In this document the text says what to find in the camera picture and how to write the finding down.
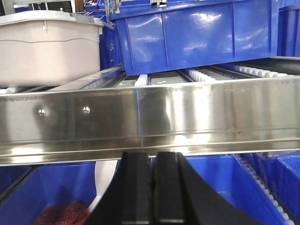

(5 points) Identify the blue bin lower left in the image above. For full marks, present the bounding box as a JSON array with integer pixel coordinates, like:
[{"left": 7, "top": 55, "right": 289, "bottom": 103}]
[{"left": 0, "top": 162, "right": 96, "bottom": 225}]

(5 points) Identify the large blue bin upper shelf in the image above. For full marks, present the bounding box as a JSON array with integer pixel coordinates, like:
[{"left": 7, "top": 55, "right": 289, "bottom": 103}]
[{"left": 111, "top": 0, "right": 280, "bottom": 75}]

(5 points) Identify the steel shelf front rail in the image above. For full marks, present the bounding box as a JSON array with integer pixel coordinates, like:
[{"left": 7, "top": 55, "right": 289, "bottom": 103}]
[{"left": 0, "top": 76, "right": 300, "bottom": 165}]

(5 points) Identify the red mesh bag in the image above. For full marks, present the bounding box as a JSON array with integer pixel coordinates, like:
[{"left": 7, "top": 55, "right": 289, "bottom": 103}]
[{"left": 34, "top": 201, "right": 90, "bottom": 225}]

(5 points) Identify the white lidded storage bin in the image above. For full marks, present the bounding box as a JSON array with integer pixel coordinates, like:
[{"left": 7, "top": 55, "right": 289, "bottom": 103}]
[{"left": 0, "top": 11, "right": 104, "bottom": 87}]

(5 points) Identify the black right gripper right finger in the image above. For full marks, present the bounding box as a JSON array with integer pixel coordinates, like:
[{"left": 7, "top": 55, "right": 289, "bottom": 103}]
[{"left": 154, "top": 152, "right": 261, "bottom": 225}]

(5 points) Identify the blue bin far right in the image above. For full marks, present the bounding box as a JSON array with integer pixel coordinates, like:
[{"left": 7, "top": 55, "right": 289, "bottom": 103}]
[{"left": 277, "top": 4, "right": 300, "bottom": 57}]

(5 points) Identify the blue bin lower right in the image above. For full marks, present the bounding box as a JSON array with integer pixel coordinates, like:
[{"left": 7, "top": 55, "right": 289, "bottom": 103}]
[{"left": 252, "top": 151, "right": 300, "bottom": 223}]

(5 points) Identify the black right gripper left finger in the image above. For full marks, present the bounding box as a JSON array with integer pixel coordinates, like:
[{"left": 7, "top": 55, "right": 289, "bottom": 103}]
[{"left": 85, "top": 152, "right": 152, "bottom": 225}]

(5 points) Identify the blue bin lower middle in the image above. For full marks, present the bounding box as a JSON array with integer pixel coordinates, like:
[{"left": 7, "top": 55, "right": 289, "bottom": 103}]
[{"left": 116, "top": 154, "right": 288, "bottom": 225}]

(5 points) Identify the blue bin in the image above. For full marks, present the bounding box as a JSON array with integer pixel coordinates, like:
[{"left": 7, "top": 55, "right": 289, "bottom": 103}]
[
  {"left": 116, "top": 154, "right": 288, "bottom": 225},
  {"left": 277, "top": 4, "right": 300, "bottom": 57},
  {"left": 0, "top": 162, "right": 96, "bottom": 225},
  {"left": 252, "top": 151, "right": 300, "bottom": 223}
]

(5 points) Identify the white roller track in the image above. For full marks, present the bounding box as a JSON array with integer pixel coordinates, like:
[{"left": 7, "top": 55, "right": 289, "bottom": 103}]
[{"left": 234, "top": 154, "right": 296, "bottom": 225}]

